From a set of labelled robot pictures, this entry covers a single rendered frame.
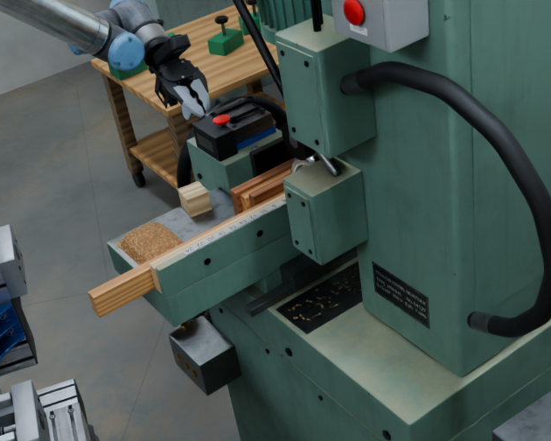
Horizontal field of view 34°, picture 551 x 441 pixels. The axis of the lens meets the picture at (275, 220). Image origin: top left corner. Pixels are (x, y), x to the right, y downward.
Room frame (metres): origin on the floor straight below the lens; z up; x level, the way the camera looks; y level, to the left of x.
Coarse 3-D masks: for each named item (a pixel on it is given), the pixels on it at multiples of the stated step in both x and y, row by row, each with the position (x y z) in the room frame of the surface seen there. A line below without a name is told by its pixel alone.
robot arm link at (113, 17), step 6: (96, 12) 1.85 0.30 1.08; (102, 12) 1.84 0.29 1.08; (108, 12) 1.84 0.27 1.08; (114, 12) 1.84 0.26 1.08; (108, 18) 1.82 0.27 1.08; (114, 18) 1.83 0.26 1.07; (120, 18) 1.83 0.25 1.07; (120, 24) 1.82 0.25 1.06; (72, 48) 1.80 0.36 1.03; (78, 54) 1.79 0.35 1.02
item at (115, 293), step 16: (224, 224) 1.18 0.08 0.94; (192, 240) 1.15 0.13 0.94; (160, 256) 1.13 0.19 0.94; (128, 272) 1.10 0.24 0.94; (144, 272) 1.09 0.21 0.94; (96, 288) 1.07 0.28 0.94; (112, 288) 1.07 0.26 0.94; (128, 288) 1.08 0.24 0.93; (144, 288) 1.09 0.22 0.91; (96, 304) 1.05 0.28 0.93; (112, 304) 1.06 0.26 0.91
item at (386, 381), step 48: (336, 288) 1.15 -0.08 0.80; (288, 336) 1.08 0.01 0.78; (336, 336) 1.03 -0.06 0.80; (384, 336) 1.01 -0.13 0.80; (528, 336) 0.96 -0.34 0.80; (336, 384) 0.97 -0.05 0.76; (384, 384) 0.91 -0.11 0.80; (432, 384) 0.90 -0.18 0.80; (480, 384) 0.90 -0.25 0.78; (384, 432) 0.87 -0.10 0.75; (432, 432) 0.85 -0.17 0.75
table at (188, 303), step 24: (216, 192) 1.35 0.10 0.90; (168, 216) 1.30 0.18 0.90; (216, 216) 1.27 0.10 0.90; (120, 240) 1.25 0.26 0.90; (288, 240) 1.18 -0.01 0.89; (120, 264) 1.22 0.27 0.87; (240, 264) 1.14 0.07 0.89; (264, 264) 1.16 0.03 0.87; (192, 288) 1.09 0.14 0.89; (216, 288) 1.11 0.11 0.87; (240, 288) 1.13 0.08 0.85; (168, 312) 1.08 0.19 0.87; (192, 312) 1.09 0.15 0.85
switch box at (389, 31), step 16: (336, 0) 0.96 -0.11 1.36; (368, 0) 0.91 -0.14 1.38; (384, 0) 0.89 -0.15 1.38; (400, 0) 0.90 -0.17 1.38; (416, 0) 0.91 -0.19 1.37; (336, 16) 0.97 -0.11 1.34; (368, 16) 0.92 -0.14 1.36; (384, 16) 0.89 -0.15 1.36; (400, 16) 0.90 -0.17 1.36; (416, 16) 0.91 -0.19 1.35; (352, 32) 0.94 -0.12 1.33; (368, 32) 0.92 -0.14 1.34; (384, 32) 0.89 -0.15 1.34; (400, 32) 0.90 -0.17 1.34; (416, 32) 0.91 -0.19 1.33; (384, 48) 0.90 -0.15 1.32; (400, 48) 0.90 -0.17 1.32
